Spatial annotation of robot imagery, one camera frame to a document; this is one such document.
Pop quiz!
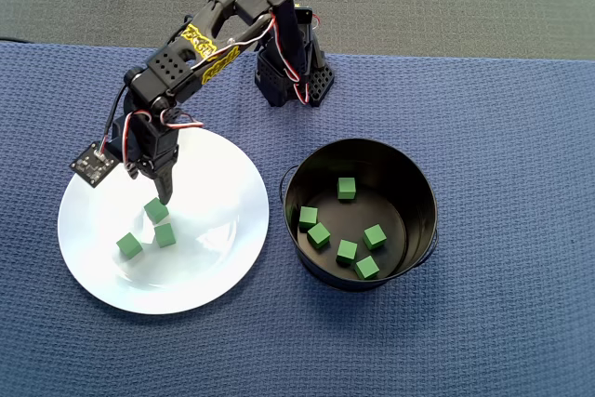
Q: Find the red white servo wire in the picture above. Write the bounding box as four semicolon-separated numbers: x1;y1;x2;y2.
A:
267;13;311;105
157;108;205;132

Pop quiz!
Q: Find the blue woven table cloth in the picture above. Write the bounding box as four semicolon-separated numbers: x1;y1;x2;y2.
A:
0;41;595;397

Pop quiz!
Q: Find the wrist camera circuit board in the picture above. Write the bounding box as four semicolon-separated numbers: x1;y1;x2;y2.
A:
68;141;120;189

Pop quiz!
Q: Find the green cube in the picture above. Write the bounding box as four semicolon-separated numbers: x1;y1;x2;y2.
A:
114;232;143;259
143;197;170;225
335;239;359;266
362;223;389;251
337;177;358;201
153;222;178;249
297;205;320;231
306;222;332;250
354;255;380;281

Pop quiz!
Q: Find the black camera cable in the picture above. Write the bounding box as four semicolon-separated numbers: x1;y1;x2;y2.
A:
102;84;131;143

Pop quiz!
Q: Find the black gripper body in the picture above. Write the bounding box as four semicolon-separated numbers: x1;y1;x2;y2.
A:
110;107;181;180

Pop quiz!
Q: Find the black metal bucket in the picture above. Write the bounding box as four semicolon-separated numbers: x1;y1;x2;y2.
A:
278;138;440;294

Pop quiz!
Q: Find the white round plate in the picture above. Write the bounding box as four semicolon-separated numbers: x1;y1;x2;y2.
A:
57;124;271;316

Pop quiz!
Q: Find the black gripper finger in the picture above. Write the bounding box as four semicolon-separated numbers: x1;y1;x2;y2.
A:
154;164;178;206

